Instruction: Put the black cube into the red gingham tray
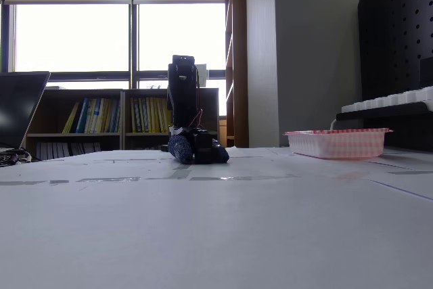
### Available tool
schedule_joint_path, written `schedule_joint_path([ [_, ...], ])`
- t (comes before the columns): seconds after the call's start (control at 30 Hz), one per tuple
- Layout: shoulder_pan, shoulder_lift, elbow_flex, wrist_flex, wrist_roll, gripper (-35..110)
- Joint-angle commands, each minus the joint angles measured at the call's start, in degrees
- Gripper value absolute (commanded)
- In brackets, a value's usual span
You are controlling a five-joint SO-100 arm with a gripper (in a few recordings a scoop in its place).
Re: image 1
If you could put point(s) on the tall brown wooden shelf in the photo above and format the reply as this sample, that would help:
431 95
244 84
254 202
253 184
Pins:
238 55

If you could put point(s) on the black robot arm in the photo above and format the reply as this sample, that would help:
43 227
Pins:
182 82

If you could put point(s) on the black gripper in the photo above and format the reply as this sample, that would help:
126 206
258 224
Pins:
203 147

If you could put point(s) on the white power strip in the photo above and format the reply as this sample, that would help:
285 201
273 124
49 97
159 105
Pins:
389 99

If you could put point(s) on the black perforated pegboard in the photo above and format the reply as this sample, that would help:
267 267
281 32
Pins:
395 38

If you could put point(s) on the white paper sign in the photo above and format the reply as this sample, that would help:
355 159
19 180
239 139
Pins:
202 76

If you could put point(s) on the pink checkered plastic tray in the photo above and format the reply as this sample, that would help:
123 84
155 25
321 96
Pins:
338 143

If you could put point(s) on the low wooden bookshelf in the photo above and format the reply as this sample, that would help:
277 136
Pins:
101 96

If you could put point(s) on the dark grey box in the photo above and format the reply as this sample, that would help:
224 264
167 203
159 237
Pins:
427 72

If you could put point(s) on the black laptop screen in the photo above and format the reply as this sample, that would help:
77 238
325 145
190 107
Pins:
18 106

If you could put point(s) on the black shelf ledge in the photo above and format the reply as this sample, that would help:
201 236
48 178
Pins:
382 111

